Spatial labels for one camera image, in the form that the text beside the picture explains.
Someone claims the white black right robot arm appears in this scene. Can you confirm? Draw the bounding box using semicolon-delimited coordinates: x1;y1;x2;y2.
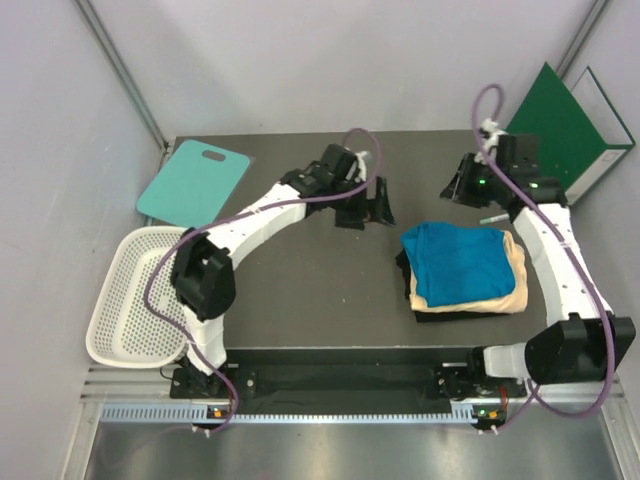
440;127;636;396

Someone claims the blue t shirt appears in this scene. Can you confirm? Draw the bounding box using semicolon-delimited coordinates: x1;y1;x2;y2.
401;222;516;307

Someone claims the cream t shirt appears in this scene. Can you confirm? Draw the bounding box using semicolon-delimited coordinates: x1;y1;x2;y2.
409;230;528;314

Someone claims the green lever arch binder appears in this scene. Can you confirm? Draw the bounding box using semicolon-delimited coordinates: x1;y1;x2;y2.
507;64;636;204

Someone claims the teal cutting board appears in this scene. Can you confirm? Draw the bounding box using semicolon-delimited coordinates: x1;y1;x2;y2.
136;139;253;228

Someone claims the white perforated plastic basket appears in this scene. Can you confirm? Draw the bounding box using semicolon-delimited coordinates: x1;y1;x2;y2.
85;226;187;369

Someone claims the aluminium frame rail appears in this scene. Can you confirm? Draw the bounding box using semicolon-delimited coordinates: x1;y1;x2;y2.
71;0;169;151

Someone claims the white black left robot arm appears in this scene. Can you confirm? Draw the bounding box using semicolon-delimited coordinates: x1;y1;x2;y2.
170;144;395;398

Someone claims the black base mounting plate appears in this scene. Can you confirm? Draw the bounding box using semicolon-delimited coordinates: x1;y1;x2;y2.
169;362;526;414

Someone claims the grey slotted cable duct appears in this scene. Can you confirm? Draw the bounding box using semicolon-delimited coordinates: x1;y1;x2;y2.
100;403;503;425

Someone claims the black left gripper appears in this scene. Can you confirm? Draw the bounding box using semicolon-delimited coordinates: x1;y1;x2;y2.
327;174;393;230

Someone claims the white green marker pen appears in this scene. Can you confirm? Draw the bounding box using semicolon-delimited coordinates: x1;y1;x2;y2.
479;213;509;225

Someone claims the black t shirt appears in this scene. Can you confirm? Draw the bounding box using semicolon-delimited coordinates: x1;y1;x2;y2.
395;250;505;323

